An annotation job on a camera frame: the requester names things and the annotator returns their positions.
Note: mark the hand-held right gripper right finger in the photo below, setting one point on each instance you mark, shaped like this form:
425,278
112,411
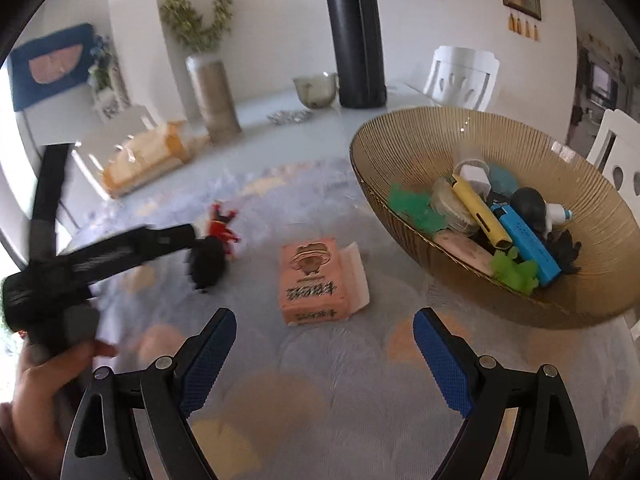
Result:
445,365

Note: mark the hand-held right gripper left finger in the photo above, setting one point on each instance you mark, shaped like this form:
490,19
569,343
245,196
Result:
205,360

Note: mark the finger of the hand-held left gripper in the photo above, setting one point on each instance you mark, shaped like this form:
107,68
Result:
130,250

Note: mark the pale pink block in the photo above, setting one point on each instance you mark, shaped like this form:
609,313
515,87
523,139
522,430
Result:
465,252

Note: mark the light green toy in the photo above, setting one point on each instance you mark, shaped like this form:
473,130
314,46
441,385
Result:
515,272

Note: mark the orange tissue packet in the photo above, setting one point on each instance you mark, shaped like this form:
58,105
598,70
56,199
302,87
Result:
315,285

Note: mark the blue rectangular case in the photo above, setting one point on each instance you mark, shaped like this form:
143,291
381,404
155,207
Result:
530,245

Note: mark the yellow marker tube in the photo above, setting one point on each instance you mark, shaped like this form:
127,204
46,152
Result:
480,212

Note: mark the teal green toy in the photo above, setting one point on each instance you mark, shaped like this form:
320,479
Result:
417,210

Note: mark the clear round container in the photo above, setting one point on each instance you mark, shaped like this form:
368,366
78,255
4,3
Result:
447,205

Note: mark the white charger plug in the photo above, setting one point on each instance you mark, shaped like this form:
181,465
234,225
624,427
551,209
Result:
472,175

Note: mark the amber ribbed glass bowl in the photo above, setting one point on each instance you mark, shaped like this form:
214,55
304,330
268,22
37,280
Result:
400,140

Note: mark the person's left forearm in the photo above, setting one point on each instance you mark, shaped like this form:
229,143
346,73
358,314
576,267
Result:
20,465

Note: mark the person's left hand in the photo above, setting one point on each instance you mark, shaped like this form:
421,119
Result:
40,400

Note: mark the red figure toy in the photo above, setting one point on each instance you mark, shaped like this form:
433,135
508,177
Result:
222,227

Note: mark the fan pattern tablecloth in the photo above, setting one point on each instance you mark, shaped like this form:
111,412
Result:
320,375

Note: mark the white shelf with flowers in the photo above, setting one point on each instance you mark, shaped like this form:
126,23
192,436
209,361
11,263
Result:
105,85

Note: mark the black ball white bottle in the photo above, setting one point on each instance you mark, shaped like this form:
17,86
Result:
530,205

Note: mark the dark brown object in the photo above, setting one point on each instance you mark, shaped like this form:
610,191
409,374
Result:
620,452

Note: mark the teal blue toy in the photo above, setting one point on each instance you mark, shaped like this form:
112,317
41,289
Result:
505,177

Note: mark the small glass tray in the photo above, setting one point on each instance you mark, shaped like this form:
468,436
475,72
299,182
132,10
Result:
290,117

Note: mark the green plant sprigs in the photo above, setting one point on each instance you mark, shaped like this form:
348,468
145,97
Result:
200,20

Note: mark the small grey bowl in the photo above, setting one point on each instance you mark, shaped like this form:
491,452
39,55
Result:
315,91

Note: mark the black thermos flask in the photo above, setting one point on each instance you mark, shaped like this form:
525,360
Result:
357,35

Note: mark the hanging yellow ornaments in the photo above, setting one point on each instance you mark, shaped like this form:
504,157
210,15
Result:
522,26

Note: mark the blue wall hanging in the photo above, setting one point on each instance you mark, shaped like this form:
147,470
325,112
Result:
50,65

